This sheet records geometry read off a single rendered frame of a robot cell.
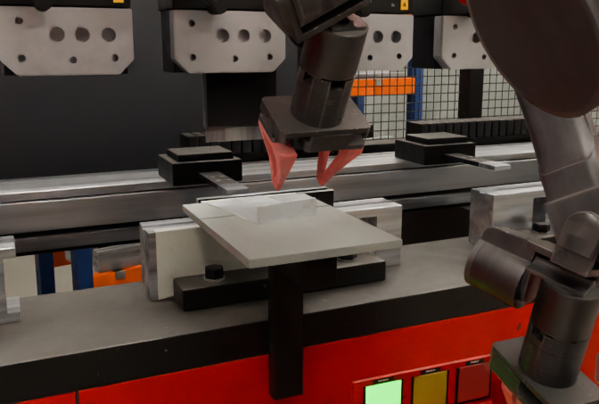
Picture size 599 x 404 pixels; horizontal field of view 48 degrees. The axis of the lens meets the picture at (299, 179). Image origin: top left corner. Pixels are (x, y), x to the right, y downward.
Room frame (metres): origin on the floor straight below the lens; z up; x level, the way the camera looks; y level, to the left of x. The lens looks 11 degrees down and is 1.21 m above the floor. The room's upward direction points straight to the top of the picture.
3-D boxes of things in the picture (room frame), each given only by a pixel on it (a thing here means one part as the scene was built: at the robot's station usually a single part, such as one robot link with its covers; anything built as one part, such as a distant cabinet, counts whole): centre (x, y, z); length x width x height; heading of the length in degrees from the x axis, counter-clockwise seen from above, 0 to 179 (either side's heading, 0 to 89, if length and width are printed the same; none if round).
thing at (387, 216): (0.96, 0.03, 0.92); 0.39 x 0.06 x 0.10; 114
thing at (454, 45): (1.09, -0.26, 1.26); 0.15 x 0.09 x 0.17; 114
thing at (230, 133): (0.94, 0.08, 1.13); 0.10 x 0.02 x 0.10; 114
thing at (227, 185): (1.09, 0.14, 1.01); 0.26 x 0.12 x 0.05; 24
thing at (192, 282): (0.90, 0.02, 0.89); 0.30 x 0.05 x 0.03; 114
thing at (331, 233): (0.81, 0.02, 1.00); 0.26 x 0.18 x 0.01; 24
